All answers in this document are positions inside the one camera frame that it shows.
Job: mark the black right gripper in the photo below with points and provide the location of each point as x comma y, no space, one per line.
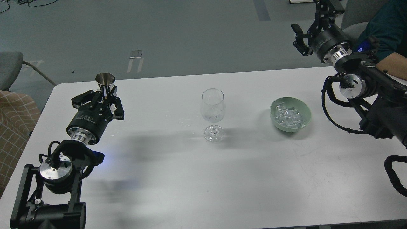
326,40

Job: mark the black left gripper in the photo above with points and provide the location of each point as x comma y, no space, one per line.
93,116

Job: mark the steel double jigger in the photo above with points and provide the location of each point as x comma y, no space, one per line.
105,83

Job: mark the clear ice cubes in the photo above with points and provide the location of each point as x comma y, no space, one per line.
289,117

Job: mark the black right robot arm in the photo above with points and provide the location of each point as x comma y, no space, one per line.
379,100

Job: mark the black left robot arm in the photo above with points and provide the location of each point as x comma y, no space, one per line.
48,196

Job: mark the clear wine glass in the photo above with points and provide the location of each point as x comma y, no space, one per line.
213,110

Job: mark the grey office chair right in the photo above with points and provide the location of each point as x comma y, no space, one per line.
357,15

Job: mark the metal floor plate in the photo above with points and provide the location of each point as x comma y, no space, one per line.
135,54

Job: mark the person in teal shirt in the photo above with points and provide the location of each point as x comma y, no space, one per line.
389,26

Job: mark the beige checkered cloth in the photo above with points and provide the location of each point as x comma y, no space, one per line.
18,117

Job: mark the green bowl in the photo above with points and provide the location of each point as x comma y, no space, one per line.
290,101

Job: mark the grey chair left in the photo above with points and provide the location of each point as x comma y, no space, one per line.
10,66

